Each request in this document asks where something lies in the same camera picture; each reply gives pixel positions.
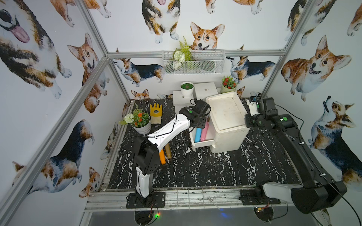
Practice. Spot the white wire wall basket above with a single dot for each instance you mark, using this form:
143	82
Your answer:
204	62

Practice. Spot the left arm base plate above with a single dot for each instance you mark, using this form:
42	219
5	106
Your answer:
136	201

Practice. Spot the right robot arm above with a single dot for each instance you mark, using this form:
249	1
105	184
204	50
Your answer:
318	189

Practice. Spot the red flower pot plant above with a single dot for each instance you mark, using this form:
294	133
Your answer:
228	84

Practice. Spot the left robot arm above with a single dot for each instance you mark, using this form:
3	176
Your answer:
146	149

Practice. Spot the white stepped display stand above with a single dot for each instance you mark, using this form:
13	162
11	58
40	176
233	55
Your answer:
183	97

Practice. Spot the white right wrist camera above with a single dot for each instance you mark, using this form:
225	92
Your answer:
253	107

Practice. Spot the white drawer cabinet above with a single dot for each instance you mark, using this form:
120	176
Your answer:
227	116

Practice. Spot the orange flower white pot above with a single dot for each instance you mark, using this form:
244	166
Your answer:
139	120

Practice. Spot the blue microphone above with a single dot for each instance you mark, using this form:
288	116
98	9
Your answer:
198	135

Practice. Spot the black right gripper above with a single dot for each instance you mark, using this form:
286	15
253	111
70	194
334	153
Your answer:
248	124

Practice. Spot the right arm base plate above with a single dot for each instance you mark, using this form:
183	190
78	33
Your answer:
256	197

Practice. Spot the white drawer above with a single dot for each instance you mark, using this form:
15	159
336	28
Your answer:
210	138

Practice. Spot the gold brown microphone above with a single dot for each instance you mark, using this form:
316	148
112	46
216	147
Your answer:
168	151

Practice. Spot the yellow work glove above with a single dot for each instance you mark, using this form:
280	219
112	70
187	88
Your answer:
156	112

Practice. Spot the white cup green top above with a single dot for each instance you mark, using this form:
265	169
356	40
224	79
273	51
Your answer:
187	88

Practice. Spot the orange microphone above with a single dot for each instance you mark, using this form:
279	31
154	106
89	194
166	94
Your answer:
162	157

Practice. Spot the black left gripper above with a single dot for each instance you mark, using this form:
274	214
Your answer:
204	110

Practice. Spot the green fern white flowers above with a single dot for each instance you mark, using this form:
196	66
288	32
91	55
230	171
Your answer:
182	54

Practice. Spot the pink microphone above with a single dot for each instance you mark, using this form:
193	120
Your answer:
205	130

